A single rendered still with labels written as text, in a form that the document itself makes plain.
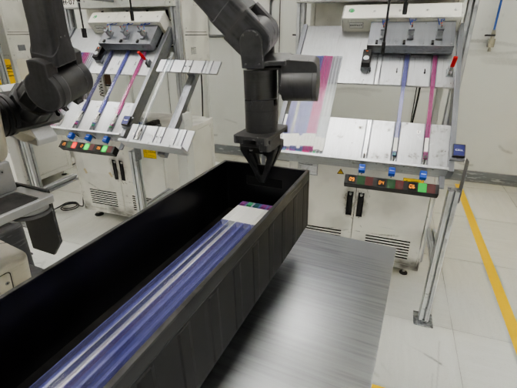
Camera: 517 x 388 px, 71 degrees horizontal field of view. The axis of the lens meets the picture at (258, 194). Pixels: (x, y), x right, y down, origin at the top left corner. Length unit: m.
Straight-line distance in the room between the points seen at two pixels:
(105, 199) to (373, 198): 1.72
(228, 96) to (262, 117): 3.12
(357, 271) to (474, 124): 2.91
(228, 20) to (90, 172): 2.11
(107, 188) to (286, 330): 2.14
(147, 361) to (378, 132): 1.35
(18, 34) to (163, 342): 3.18
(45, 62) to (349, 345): 0.69
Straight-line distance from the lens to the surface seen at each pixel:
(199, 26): 2.54
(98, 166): 2.54
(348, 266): 0.67
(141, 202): 2.00
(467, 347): 1.82
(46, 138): 0.93
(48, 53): 0.80
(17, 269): 0.95
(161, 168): 2.23
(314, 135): 1.54
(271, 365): 0.50
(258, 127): 0.63
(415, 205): 1.88
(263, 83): 0.61
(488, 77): 3.45
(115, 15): 2.42
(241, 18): 0.59
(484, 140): 3.54
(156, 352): 0.33
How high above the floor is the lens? 1.18
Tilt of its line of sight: 24 degrees down
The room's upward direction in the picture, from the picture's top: straight up
